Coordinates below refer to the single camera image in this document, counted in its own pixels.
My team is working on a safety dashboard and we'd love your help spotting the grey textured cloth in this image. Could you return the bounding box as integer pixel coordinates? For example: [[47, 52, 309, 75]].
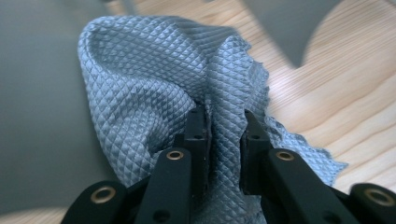
[[78, 15, 348, 224]]

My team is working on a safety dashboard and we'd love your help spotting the grey expandable metal bookend rack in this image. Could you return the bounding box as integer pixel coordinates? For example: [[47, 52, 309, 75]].
[[0, 0, 344, 216]]

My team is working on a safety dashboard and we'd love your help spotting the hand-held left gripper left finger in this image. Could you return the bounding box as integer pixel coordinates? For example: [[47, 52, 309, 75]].
[[134, 105, 213, 224]]

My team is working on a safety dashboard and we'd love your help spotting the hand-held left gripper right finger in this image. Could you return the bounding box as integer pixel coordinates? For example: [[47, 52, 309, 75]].
[[239, 108, 361, 224]]

